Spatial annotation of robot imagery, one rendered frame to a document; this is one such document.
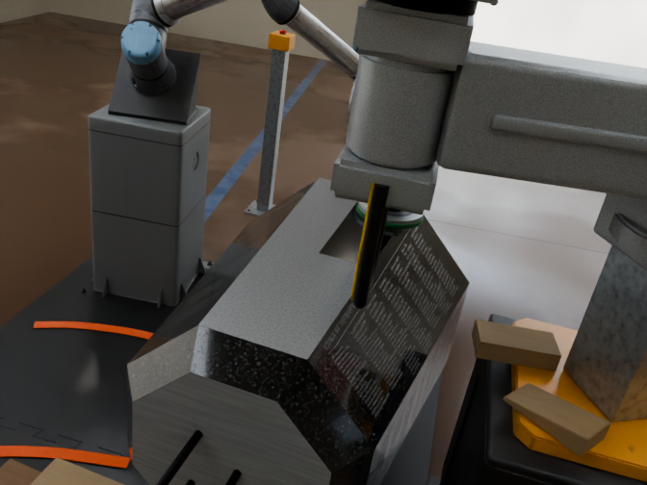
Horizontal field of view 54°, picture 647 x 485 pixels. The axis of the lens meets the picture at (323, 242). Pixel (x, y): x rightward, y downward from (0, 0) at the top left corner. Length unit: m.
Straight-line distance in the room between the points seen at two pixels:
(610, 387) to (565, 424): 0.17
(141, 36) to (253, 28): 6.24
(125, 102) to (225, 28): 6.18
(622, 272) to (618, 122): 0.39
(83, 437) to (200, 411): 1.00
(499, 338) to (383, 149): 0.65
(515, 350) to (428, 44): 0.81
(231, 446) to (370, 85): 0.83
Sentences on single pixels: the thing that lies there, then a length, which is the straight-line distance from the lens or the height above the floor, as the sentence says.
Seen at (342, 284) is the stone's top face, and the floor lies 0.87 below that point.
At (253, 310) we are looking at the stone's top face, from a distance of 1.48.
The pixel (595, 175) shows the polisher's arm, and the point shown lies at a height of 1.33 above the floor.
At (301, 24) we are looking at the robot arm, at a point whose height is 1.34.
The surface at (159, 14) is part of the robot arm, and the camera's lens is 2.65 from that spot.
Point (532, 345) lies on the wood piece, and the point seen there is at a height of 0.83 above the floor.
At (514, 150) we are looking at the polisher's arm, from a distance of 1.24.
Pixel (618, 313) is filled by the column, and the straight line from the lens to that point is 1.55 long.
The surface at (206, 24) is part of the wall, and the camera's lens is 8.97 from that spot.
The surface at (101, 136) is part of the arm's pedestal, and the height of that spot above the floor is 0.77.
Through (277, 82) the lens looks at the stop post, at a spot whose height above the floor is 0.82.
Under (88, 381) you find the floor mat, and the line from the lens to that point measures 2.61.
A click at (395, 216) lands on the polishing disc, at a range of 2.00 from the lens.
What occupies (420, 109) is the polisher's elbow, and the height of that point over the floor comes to 1.41.
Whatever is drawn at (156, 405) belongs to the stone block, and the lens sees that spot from 1.50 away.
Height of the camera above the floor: 1.70
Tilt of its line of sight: 27 degrees down
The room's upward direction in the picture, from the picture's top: 9 degrees clockwise
